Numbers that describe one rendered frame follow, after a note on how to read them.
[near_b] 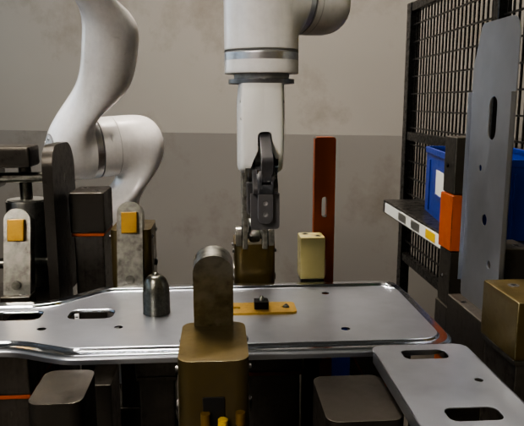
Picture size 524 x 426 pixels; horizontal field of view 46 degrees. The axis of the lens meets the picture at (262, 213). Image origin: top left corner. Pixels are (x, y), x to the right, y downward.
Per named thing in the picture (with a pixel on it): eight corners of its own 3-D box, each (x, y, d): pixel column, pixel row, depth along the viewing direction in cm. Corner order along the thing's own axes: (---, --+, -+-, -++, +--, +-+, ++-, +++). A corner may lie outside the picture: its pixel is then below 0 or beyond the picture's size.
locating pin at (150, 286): (142, 330, 73) (139, 275, 71) (144, 320, 76) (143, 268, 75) (169, 329, 73) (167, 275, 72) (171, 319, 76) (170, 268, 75)
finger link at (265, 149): (257, 123, 70) (257, 172, 71) (261, 131, 62) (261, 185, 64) (267, 123, 70) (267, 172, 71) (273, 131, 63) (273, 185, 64)
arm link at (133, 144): (73, 230, 130) (61, 117, 124) (155, 215, 140) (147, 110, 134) (90, 244, 121) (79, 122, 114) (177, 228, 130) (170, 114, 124)
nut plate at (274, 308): (226, 315, 73) (226, 306, 72) (226, 305, 76) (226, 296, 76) (297, 314, 73) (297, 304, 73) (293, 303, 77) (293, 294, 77)
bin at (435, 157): (457, 240, 99) (462, 159, 96) (422, 208, 129) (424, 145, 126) (564, 242, 97) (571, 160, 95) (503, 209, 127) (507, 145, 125)
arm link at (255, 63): (223, 55, 74) (224, 80, 74) (224, 49, 65) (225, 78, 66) (293, 55, 74) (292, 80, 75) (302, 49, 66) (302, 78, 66)
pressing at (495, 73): (494, 324, 70) (517, 12, 64) (456, 293, 81) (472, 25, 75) (500, 324, 70) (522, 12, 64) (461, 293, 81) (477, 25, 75)
